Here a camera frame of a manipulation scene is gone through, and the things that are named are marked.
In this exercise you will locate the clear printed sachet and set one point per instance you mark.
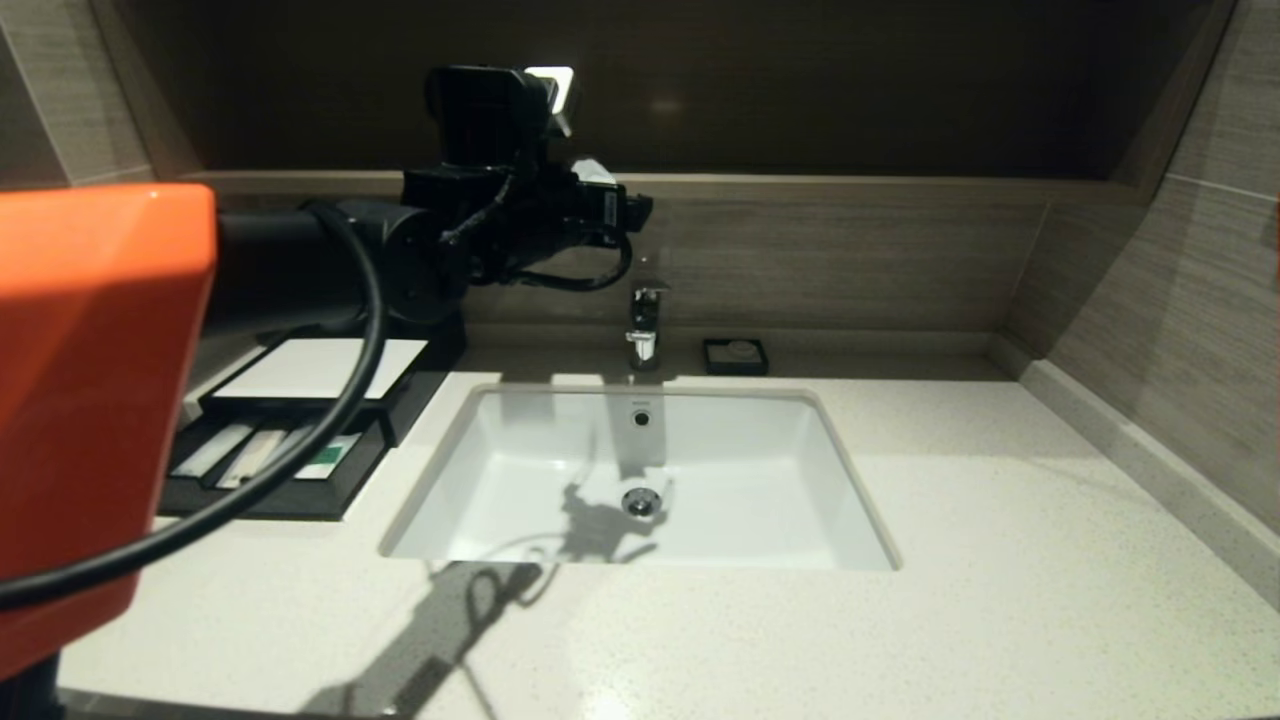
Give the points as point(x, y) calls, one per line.
point(252, 458)

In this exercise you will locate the black soap dish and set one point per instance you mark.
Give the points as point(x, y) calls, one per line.
point(759, 363)

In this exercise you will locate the chrome faucet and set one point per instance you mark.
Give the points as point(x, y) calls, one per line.
point(645, 320)

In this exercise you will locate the white rectangular plate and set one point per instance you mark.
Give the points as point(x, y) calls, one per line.
point(300, 370)

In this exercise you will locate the white toothbrush packet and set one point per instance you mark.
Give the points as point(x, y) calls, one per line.
point(597, 172)

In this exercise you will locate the round soap bar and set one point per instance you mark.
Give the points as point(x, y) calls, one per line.
point(741, 350)

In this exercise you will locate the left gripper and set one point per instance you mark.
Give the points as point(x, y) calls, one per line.
point(520, 215)

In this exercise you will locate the wide white printed sachet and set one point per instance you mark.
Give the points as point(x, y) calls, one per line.
point(335, 462)

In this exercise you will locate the black amenity box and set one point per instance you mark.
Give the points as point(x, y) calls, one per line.
point(425, 370)

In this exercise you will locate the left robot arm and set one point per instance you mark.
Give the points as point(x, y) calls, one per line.
point(100, 400)

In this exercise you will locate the wooden wall shelf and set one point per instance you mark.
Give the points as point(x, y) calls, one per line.
point(850, 190)

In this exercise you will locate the white sink basin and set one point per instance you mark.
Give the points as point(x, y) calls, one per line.
point(740, 480)

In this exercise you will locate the black amenity tray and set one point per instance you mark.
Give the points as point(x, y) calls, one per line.
point(300, 502)

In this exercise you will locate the chrome sink drain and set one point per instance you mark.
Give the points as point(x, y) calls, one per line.
point(641, 502)

